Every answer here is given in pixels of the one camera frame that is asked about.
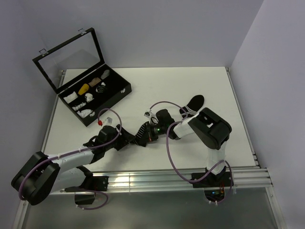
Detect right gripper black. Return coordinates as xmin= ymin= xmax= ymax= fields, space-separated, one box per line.
xmin=139 ymin=121 xmax=168 ymax=144

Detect black sock thin white stripes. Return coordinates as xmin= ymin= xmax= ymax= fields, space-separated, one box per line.
xmin=132 ymin=121 xmax=151 ymax=147

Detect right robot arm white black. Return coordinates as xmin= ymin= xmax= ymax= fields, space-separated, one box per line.
xmin=143 ymin=107 xmax=232 ymax=186

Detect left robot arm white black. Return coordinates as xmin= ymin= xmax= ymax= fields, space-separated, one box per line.
xmin=11 ymin=125 xmax=135 ymax=206

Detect white crumpled sock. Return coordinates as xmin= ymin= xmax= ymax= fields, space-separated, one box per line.
xmin=77 ymin=109 xmax=95 ymax=118

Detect black ankle sock white cuff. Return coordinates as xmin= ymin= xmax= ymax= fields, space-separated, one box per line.
xmin=179 ymin=94 xmax=204 ymax=118

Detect white black patterned rolled sock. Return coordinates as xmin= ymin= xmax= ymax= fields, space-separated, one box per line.
xmin=72 ymin=103 xmax=86 ymax=111

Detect white grey rolled sock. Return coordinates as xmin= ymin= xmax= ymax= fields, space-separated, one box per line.
xmin=85 ymin=93 xmax=94 ymax=103

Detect black white striped rolled sock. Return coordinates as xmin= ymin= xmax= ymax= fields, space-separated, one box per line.
xmin=96 ymin=82 xmax=107 ymax=94

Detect yellow rolled sock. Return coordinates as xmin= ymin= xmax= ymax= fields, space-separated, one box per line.
xmin=78 ymin=83 xmax=90 ymax=95

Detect tan rolled sock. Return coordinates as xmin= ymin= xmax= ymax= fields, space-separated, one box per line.
xmin=89 ymin=77 xmax=101 ymax=87

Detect black display case with lid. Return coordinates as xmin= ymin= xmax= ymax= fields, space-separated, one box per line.
xmin=32 ymin=28 xmax=132 ymax=126

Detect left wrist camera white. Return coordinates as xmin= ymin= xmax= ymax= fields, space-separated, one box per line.
xmin=98 ymin=117 xmax=112 ymax=126

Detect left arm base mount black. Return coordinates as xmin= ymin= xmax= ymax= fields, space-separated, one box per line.
xmin=64 ymin=176 xmax=109 ymax=209

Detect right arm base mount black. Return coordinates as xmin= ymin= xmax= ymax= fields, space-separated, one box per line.
xmin=192 ymin=171 xmax=232 ymax=202

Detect aluminium frame rail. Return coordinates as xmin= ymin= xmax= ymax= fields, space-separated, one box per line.
xmin=14 ymin=167 xmax=274 ymax=196

